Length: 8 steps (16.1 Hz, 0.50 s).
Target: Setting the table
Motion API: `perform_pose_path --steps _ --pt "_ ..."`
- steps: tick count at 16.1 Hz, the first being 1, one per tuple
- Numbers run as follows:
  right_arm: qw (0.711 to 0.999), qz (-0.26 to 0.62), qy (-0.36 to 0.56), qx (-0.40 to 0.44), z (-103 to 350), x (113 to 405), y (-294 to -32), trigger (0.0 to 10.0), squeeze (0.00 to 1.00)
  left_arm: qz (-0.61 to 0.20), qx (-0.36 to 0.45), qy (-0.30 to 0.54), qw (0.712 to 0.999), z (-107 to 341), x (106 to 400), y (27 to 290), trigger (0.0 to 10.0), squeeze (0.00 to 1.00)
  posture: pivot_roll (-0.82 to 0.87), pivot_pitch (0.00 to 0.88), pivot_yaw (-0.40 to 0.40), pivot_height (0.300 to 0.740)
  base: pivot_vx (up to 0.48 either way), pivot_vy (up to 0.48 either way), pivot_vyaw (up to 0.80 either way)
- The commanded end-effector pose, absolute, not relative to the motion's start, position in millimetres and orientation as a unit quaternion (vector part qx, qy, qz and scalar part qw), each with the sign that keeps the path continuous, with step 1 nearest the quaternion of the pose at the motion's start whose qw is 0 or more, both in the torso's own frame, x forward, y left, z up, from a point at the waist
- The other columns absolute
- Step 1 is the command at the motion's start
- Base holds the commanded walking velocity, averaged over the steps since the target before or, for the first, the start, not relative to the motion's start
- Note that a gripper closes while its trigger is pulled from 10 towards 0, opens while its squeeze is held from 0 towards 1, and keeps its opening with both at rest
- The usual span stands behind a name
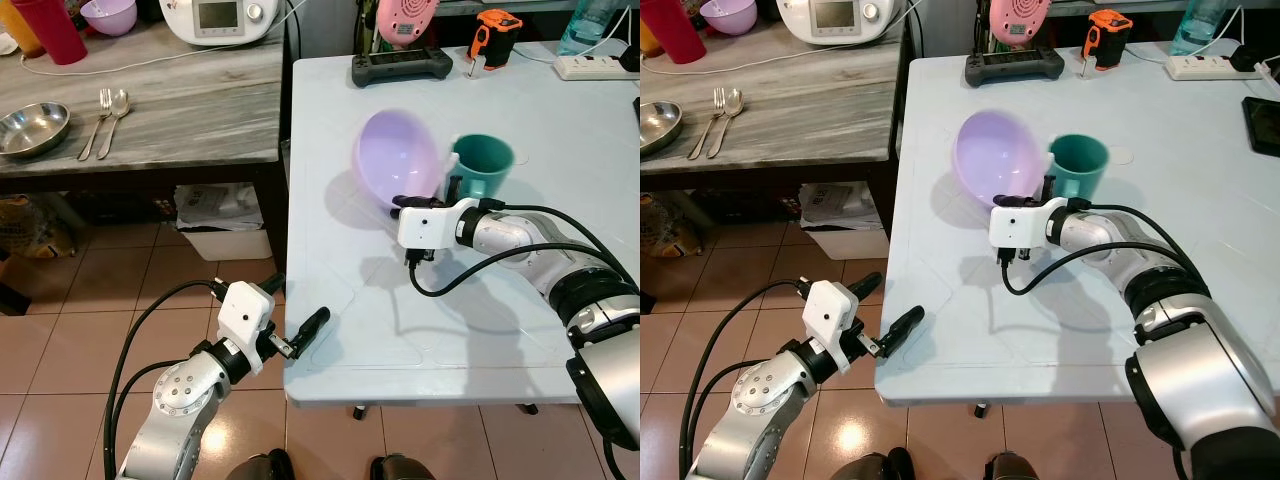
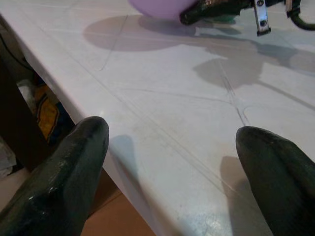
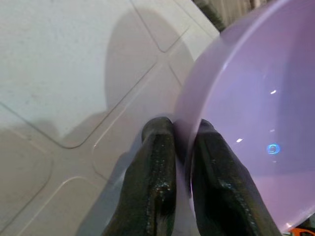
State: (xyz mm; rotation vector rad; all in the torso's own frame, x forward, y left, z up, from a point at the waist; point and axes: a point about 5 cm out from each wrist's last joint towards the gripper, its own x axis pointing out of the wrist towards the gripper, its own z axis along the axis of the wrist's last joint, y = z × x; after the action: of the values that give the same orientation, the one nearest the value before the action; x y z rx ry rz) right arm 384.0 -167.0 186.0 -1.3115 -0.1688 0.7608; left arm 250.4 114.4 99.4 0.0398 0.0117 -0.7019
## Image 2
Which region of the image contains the purple plastic bowl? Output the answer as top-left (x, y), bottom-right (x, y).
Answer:
top-left (127, 0), bottom-right (199, 21)

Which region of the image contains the yellow and blue package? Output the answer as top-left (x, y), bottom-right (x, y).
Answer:
top-left (33, 83), bottom-right (65, 144)

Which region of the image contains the silver metal strip with holes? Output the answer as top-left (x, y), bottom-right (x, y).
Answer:
top-left (252, 0), bottom-right (272, 37)

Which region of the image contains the green plastic item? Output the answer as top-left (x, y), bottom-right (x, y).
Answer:
top-left (208, 14), bottom-right (237, 26)

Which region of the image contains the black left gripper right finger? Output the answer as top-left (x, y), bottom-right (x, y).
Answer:
top-left (235, 125), bottom-right (315, 236)

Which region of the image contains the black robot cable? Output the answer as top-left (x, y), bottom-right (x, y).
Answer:
top-left (284, 0), bottom-right (315, 31)

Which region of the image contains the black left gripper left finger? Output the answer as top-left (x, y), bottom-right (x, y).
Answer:
top-left (0, 116), bottom-right (110, 236)

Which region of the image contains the white plastic bag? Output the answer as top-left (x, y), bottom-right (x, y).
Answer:
top-left (0, 136), bottom-right (17, 177)

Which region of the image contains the white crumpled cloth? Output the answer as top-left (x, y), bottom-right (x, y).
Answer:
top-left (16, 80), bottom-right (37, 113)

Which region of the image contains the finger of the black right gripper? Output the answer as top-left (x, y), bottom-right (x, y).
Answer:
top-left (179, 0), bottom-right (252, 26)

